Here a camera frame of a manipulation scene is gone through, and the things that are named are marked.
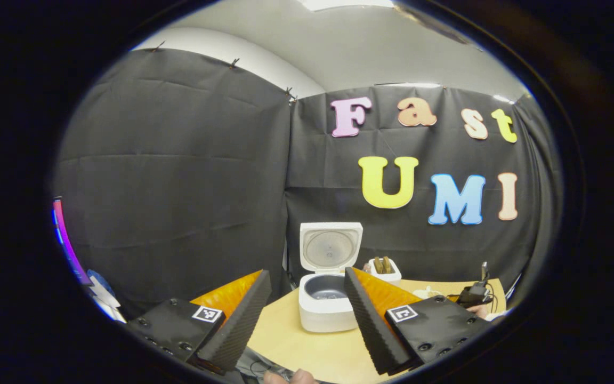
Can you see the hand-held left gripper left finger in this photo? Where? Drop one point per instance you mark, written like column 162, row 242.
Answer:
column 240, row 325

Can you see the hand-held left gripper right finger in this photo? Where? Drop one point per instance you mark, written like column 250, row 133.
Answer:
column 371, row 325

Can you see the white rice cooker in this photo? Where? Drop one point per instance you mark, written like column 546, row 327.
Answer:
column 328, row 317

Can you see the white toaster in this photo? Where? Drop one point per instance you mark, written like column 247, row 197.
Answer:
column 386, row 276

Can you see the brown toast slice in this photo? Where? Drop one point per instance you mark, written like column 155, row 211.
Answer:
column 387, row 264
column 378, row 265

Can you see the white and blue object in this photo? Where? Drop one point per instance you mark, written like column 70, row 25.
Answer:
column 102, row 296

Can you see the black backdrop cloth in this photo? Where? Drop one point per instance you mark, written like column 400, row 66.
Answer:
column 179, row 186

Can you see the ceiling light strip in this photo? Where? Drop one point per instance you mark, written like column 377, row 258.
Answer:
column 408, row 84

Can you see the large ceiling light panel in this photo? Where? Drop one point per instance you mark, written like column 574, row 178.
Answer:
column 347, row 3

